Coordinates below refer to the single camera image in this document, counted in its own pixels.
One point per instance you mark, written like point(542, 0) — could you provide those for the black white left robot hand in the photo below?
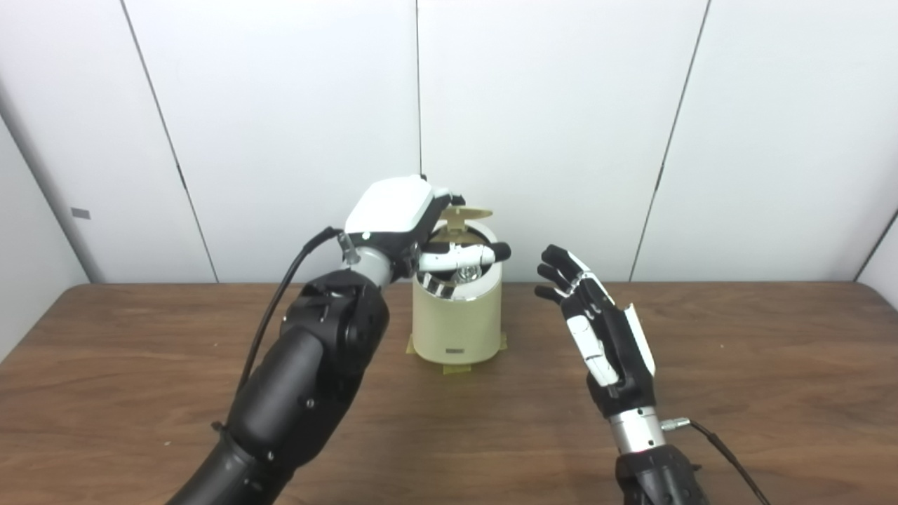
point(389, 207)

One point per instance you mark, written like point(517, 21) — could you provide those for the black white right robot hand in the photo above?
point(617, 351)

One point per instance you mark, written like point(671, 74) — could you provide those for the round cream bin lid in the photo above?
point(473, 212)

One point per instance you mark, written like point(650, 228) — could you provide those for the small white plastic bottle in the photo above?
point(466, 273)

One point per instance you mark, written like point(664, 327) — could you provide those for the cream-colored cylindrical bin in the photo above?
point(456, 326)

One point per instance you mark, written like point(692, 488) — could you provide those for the small grey wall tag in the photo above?
point(81, 212)

